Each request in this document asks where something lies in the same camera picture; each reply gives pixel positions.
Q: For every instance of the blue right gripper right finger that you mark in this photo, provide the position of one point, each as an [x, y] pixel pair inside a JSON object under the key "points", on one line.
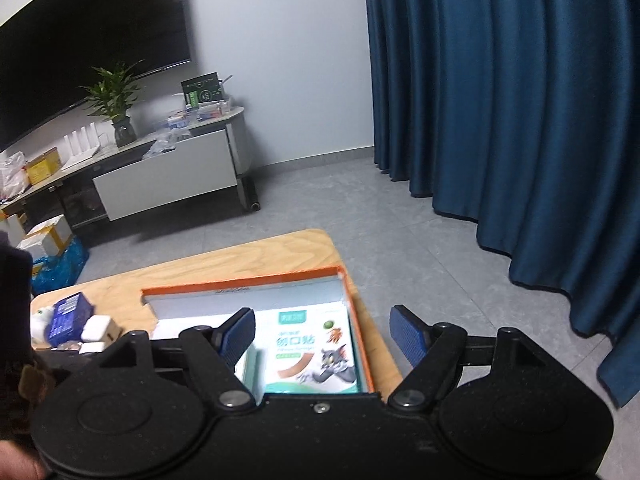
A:
{"points": [[410, 333]]}

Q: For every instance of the dark blue curtain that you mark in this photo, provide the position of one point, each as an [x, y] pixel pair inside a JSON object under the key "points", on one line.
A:
{"points": [[523, 116]]}

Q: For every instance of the white and black TV cabinet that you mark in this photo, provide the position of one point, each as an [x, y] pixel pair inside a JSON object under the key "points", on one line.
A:
{"points": [[116, 183]]}

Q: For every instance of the blue rectangular tin box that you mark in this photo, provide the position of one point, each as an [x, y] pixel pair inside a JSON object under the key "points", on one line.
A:
{"points": [[69, 318]]}

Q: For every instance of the white router with antennas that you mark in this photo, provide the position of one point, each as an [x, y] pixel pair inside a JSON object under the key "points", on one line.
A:
{"points": [[82, 144]]}

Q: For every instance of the blue plastic bag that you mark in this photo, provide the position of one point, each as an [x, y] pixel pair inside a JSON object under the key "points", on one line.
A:
{"points": [[55, 272]]}

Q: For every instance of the teal cartoon bandage box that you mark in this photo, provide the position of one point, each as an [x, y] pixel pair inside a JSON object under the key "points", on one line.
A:
{"points": [[305, 350]]}

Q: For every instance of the orange-edged white cardboard tray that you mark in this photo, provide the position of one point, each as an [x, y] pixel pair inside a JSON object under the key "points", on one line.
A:
{"points": [[182, 306]]}

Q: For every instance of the white charger cube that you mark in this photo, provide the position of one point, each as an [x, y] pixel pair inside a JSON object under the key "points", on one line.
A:
{"points": [[100, 328], [92, 347]]}

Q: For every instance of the white green round bottle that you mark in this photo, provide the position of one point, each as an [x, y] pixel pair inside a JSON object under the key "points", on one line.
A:
{"points": [[40, 325]]}

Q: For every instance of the white plastic bag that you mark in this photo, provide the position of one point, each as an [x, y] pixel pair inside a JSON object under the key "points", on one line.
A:
{"points": [[14, 178]]}

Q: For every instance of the large black television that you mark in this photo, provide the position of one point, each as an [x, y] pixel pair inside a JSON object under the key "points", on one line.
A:
{"points": [[51, 50]]}

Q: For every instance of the green black display box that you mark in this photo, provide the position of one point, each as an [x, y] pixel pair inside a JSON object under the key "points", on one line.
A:
{"points": [[202, 89]]}

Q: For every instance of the yellow cardboard box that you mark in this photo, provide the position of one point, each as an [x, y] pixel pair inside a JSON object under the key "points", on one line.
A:
{"points": [[43, 166]]}

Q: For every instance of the potted green plant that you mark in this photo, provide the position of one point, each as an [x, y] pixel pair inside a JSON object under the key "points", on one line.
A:
{"points": [[111, 96]]}

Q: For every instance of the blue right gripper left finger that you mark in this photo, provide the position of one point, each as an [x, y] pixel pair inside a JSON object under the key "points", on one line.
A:
{"points": [[234, 336]]}

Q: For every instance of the clear plastic packets on cabinet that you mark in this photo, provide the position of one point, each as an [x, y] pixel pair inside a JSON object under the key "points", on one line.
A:
{"points": [[180, 122]]}

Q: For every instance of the white yellow cardboard boxes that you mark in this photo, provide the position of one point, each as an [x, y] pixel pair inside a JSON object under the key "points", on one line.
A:
{"points": [[47, 239]]}

